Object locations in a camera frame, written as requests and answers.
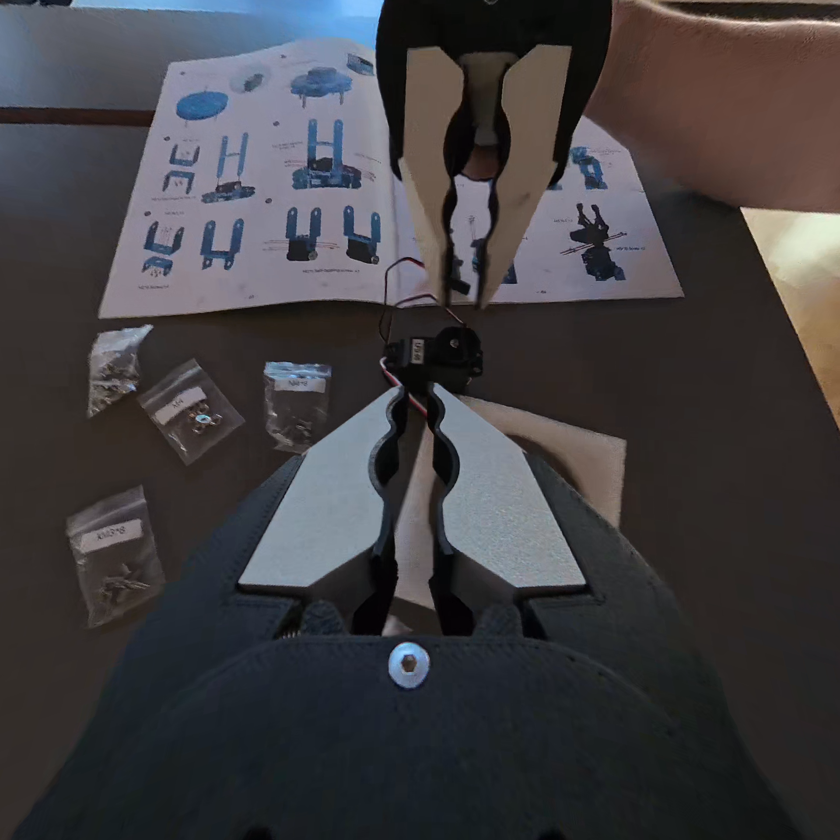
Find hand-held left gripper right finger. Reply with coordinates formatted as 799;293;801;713
427;384;587;614

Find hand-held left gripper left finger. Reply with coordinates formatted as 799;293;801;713
238;386;408;621

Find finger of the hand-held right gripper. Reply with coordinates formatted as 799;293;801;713
476;45;573;311
399;47;468;309

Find white foam square with hole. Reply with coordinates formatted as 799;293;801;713
387;394;627;621

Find person's right forearm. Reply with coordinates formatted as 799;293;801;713
581;0;840;214

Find dark brown desk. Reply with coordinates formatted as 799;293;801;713
0;7;840;840

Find printed instruction sheet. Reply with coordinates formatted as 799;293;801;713
98;38;685;320

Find scattered clear screw bags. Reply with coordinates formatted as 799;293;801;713
66;325;332;630

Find black servo motor with wires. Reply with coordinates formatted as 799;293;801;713
377;257;468;427

